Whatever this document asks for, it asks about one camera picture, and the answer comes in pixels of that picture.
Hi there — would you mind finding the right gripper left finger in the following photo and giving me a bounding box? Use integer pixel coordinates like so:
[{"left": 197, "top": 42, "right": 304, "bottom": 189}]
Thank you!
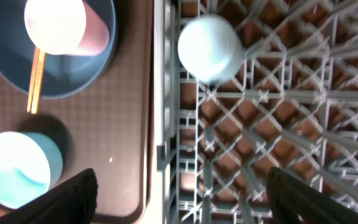
[{"left": 0, "top": 168, "right": 98, "bottom": 224}]

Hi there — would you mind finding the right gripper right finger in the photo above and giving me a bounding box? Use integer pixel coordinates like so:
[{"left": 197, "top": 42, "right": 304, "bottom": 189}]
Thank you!
[{"left": 266, "top": 167, "right": 358, "bottom": 224}]

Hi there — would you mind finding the light blue rice bowl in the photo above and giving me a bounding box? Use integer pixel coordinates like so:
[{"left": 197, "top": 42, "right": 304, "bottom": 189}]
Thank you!
[{"left": 0, "top": 131, "right": 63, "bottom": 209}]

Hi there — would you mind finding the light blue cup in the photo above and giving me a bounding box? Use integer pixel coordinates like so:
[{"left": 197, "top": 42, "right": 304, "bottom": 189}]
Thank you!
[{"left": 177, "top": 14, "right": 244, "bottom": 83}]

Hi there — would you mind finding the grey dishwasher rack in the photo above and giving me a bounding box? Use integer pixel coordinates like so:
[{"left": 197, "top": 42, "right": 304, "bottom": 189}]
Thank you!
[{"left": 154, "top": 1, "right": 358, "bottom": 223}]

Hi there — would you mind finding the brown serving tray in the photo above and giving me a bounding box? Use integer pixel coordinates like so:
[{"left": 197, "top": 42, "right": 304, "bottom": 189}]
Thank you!
[{"left": 0, "top": 0, "right": 154, "bottom": 223}]

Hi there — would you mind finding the right wooden chopstick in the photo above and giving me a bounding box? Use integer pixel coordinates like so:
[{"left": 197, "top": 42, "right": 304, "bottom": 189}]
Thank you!
[{"left": 30, "top": 48, "right": 46, "bottom": 114}]

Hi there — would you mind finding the wooden chopstick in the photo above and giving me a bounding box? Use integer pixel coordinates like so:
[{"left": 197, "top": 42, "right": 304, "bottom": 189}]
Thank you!
[
  {"left": 27, "top": 47, "right": 40, "bottom": 113},
  {"left": 30, "top": 48, "right": 46, "bottom": 114}
]

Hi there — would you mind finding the left wooden chopstick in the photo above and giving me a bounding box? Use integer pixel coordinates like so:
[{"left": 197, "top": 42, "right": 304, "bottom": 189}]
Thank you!
[{"left": 27, "top": 47, "right": 40, "bottom": 113}]

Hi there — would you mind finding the pink cup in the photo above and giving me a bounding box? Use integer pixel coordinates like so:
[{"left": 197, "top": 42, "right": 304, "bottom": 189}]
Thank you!
[{"left": 24, "top": 0, "right": 110, "bottom": 56}]

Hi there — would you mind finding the dark blue plate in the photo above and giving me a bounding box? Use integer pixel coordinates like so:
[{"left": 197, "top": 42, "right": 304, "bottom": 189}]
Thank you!
[{"left": 0, "top": 0, "right": 118, "bottom": 99}]

